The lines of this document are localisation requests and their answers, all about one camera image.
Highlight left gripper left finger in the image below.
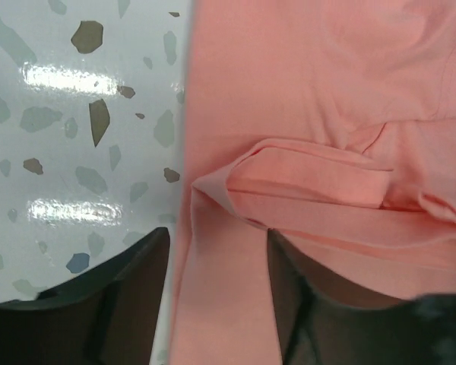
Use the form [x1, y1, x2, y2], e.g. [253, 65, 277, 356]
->
[0, 227, 170, 365]

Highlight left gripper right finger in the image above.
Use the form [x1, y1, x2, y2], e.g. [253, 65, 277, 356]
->
[267, 230, 456, 364]

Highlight salmon pink t shirt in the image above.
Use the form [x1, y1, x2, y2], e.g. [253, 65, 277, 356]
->
[169, 1, 456, 364]

